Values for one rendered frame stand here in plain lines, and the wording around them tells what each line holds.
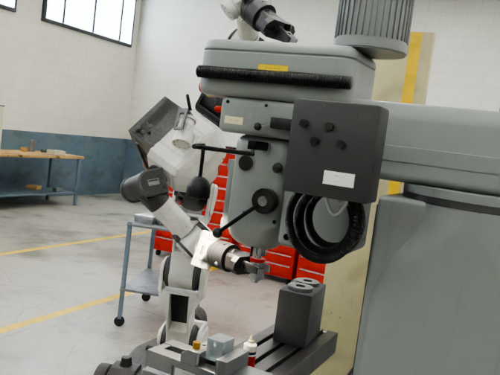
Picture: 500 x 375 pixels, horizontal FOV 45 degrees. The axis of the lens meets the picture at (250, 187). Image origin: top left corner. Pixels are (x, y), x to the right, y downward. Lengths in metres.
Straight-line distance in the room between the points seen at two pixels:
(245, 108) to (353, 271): 2.00
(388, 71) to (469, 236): 2.13
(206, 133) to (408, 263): 1.01
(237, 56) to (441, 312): 0.85
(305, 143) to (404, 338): 0.52
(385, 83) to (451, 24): 7.58
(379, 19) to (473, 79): 9.18
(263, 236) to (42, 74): 9.99
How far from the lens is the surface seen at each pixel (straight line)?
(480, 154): 1.51
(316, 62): 1.60
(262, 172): 1.67
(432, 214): 1.46
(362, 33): 1.61
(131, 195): 2.18
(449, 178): 1.51
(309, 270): 6.63
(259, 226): 1.68
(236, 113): 1.69
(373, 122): 1.29
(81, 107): 12.26
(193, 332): 2.73
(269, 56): 1.65
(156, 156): 2.18
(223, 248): 1.86
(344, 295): 3.56
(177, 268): 2.54
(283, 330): 2.16
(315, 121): 1.32
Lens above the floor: 1.63
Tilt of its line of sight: 5 degrees down
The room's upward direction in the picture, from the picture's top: 7 degrees clockwise
